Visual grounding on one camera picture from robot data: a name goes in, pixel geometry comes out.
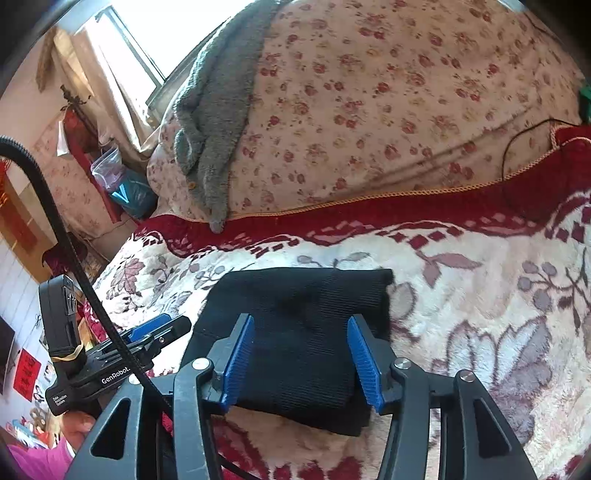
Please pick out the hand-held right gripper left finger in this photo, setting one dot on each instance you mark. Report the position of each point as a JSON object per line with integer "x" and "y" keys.
{"x": 238, "y": 355}

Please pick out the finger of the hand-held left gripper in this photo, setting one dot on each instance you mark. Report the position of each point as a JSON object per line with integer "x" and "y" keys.
{"x": 150, "y": 325}
{"x": 178, "y": 327}

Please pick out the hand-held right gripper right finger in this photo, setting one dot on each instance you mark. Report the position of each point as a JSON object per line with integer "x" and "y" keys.
{"x": 364, "y": 360}

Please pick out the black pants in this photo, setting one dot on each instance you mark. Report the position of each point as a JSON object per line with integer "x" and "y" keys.
{"x": 300, "y": 323}

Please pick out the person's pink-sleeved left forearm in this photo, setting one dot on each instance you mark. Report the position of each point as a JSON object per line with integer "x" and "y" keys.
{"x": 41, "y": 461}

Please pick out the person's left hand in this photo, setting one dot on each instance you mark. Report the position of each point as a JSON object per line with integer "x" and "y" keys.
{"x": 78, "y": 427}

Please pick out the red and white plush blanket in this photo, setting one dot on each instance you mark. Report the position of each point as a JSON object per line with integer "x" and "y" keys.
{"x": 461, "y": 295}

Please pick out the blue bag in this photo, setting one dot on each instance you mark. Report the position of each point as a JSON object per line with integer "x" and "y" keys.
{"x": 131, "y": 196}

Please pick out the clear plastic bag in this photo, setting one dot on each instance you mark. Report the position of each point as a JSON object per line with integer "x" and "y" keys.
{"x": 108, "y": 168}

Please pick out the grey fleece blanket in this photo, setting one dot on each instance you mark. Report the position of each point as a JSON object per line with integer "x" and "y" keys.
{"x": 221, "y": 106}

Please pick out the beige curtain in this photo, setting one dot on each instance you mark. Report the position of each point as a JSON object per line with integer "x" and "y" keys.
{"x": 111, "y": 92}

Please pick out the floral quilt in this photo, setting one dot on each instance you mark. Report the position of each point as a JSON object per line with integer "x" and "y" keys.
{"x": 392, "y": 106}

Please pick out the window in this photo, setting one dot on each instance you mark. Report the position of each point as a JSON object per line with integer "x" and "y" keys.
{"x": 175, "y": 32}

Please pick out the green cloth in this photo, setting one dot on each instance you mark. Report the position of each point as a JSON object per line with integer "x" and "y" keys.
{"x": 585, "y": 99}

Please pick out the red wall poster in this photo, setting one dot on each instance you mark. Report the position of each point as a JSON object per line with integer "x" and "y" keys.
{"x": 27, "y": 374}

